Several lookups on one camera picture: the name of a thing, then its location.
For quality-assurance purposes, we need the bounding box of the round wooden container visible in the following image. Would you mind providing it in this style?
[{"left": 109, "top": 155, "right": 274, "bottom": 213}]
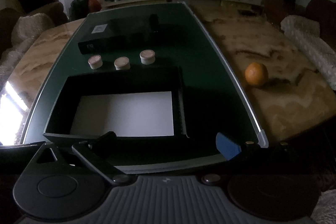
[
  {"left": 139, "top": 50, "right": 155, "bottom": 65},
  {"left": 114, "top": 56, "right": 130, "bottom": 70},
  {"left": 88, "top": 55, "right": 103, "bottom": 69}
]

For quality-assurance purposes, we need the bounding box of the black box lid with label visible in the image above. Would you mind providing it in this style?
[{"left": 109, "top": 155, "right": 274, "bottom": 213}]
[{"left": 77, "top": 14, "right": 159, "bottom": 55}]

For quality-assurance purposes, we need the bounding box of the open black storage box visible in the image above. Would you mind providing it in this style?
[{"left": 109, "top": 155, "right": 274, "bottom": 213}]
[{"left": 44, "top": 67, "right": 186, "bottom": 139}]

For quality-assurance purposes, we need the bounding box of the orange fruit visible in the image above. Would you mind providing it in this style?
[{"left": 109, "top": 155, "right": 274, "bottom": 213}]
[{"left": 245, "top": 63, "right": 269, "bottom": 87}]

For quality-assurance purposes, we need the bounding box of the dark green desk mat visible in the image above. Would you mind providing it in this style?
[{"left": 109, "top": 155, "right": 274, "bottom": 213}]
[{"left": 25, "top": 3, "right": 268, "bottom": 174}]

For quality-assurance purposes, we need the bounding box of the white fluffy cushion right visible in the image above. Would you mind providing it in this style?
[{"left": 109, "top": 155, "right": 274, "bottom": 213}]
[{"left": 281, "top": 15, "right": 335, "bottom": 90}]

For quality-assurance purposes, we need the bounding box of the beige fluffy blanket left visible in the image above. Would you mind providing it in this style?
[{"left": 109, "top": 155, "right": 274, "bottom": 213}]
[{"left": 1, "top": 2, "right": 68, "bottom": 87}]

